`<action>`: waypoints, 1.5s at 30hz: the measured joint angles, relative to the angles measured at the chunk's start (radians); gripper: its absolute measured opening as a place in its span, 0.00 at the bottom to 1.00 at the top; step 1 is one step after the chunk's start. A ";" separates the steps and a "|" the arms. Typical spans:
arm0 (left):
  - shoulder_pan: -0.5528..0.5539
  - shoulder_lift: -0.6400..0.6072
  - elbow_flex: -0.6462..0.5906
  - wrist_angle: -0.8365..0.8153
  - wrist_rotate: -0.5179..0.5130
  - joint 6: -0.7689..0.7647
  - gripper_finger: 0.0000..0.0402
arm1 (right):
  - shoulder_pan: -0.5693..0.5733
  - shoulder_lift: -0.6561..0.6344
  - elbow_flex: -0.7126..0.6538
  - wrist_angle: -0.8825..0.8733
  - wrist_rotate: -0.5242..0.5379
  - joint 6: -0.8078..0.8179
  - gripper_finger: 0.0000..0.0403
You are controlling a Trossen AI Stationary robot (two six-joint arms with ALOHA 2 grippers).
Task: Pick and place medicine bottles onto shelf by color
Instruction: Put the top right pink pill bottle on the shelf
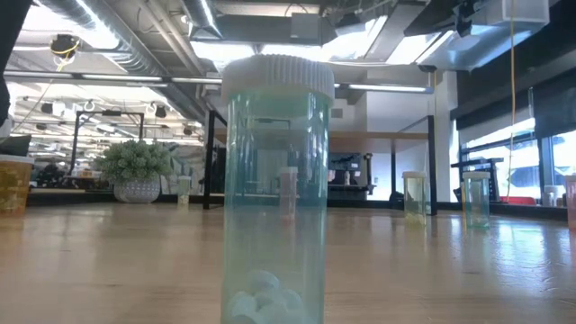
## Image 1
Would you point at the black dome object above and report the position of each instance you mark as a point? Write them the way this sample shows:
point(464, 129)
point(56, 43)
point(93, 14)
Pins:
point(396, 197)

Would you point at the white cylinder container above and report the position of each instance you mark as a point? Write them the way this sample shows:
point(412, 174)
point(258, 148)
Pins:
point(551, 195)

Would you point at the black metal frame stand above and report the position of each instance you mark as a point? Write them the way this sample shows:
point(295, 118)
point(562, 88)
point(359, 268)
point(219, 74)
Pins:
point(108, 113)

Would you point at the dark grey monitor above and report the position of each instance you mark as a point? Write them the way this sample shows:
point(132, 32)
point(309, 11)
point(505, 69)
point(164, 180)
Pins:
point(15, 145)

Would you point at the teal medicine bottle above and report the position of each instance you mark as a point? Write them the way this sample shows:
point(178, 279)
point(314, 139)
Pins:
point(477, 202)
point(252, 225)

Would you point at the black aluminium rig frame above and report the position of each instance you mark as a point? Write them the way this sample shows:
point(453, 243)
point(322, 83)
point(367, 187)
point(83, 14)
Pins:
point(90, 198)

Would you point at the small clear medicine bottle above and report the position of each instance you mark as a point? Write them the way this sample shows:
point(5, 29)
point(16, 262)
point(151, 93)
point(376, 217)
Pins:
point(184, 191)

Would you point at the red seat cushion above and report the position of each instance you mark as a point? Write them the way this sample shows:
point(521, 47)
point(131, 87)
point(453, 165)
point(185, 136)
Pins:
point(517, 200)

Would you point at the black office chair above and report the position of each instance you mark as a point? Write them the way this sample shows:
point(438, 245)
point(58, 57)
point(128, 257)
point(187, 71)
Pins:
point(49, 175)

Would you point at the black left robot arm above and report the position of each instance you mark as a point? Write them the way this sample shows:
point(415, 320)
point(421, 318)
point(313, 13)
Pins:
point(13, 18)

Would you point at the yellow medicine bottle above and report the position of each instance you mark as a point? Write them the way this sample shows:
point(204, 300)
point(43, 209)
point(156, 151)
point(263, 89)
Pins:
point(414, 198)

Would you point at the translucent ceiling box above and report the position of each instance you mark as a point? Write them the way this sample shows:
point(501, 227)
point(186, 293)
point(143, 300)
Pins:
point(526, 11)

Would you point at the silver ventilation duct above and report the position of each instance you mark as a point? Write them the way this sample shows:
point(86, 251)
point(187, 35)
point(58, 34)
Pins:
point(135, 49)
point(202, 18)

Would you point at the wooden shelf black metal legs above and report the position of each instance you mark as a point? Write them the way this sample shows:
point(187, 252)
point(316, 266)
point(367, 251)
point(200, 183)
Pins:
point(378, 141)

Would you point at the green succulent in patterned pot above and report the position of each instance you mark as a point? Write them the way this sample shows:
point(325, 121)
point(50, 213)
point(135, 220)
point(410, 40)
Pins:
point(135, 162)

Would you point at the long ceiling light strip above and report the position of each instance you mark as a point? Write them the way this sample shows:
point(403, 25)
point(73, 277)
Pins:
point(121, 77)
point(387, 87)

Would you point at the grey ceiling box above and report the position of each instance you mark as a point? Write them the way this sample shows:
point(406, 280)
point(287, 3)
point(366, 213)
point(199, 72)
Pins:
point(306, 27)

